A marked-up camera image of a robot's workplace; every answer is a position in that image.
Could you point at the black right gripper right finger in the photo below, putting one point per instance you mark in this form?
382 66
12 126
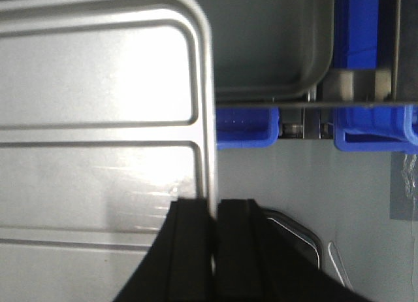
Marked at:
255 263

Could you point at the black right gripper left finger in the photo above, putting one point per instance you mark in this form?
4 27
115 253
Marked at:
178 266

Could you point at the silver ribbed metal tray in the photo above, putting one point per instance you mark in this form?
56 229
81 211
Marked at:
107 117

